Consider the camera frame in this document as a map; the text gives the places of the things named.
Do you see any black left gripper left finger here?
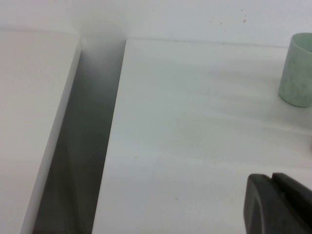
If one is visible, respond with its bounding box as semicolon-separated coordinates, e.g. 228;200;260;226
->
244;173;281;234

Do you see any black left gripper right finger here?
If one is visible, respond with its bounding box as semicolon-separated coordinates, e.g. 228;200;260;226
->
271;172;312;234

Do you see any green marbled plastic cup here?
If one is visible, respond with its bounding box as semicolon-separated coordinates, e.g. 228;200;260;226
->
278;32;312;108

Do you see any white side table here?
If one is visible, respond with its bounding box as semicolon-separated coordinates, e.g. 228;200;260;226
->
0;29;81;234

